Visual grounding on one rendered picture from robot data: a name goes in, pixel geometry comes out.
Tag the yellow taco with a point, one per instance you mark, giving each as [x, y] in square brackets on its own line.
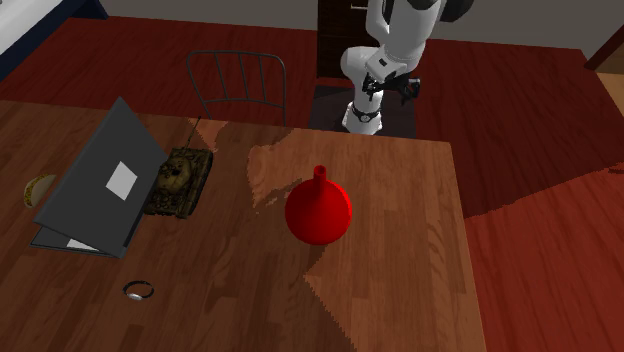
[35, 189]

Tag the grey laptop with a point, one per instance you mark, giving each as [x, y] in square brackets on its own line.
[97, 180]

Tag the camouflage toy tank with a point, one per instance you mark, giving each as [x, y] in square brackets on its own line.
[180, 185]

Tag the dark robot stand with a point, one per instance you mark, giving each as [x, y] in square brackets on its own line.
[325, 109]

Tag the black metal chair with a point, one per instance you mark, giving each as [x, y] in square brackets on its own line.
[236, 100]

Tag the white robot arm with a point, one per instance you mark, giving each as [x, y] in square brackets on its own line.
[400, 34]

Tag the brown wooden table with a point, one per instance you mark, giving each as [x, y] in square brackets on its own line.
[219, 282]

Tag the dark brown wooden cabinet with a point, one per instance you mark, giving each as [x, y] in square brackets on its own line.
[334, 39]

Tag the red round vase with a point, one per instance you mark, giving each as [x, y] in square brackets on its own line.
[318, 214]

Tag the white and dark blue furniture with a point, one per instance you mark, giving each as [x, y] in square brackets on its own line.
[19, 24]

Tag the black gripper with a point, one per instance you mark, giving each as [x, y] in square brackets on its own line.
[393, 86]

